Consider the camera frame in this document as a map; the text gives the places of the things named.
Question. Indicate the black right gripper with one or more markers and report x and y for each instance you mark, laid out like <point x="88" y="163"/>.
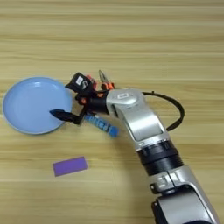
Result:
<point x="96" y="102"/>

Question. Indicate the light blue round plate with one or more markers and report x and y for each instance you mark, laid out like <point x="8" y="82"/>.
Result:
<point x="29" y="108"/>

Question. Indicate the blue glue stick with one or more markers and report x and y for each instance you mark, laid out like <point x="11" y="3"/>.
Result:
<point x="102" y="125"/>

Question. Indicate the purple rectangular block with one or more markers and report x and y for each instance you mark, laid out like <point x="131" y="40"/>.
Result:
<point x="70" y="166"/>

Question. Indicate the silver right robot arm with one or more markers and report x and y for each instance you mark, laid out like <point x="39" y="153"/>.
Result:
<point x="145" y="119"/>

